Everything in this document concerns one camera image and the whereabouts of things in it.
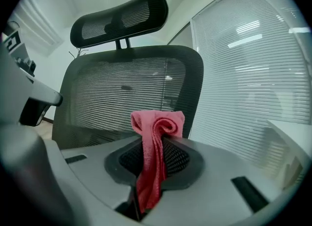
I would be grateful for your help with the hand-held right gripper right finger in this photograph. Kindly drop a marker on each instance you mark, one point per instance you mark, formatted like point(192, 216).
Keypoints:
point(214, 195)

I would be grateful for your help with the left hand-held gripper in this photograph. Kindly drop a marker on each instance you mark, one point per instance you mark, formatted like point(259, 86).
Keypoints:
point(17, 44)

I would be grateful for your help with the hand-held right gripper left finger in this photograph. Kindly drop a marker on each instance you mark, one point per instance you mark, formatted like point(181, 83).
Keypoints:
point(97, 178)

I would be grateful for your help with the pink cloth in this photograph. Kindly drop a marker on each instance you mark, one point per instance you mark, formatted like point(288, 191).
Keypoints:
point(152, 161)

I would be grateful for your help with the black mesh chair backrest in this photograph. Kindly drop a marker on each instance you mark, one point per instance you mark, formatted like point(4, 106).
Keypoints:
point(122, 90)

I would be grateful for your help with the white desk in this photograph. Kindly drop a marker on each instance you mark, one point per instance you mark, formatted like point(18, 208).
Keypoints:
point(287, 142)

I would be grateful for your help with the black mesh chair headrest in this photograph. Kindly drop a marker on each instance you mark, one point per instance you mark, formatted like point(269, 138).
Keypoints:
point(117, 22)

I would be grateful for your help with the white window blinds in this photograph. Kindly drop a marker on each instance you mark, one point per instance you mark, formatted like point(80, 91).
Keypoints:
point(248, 68)

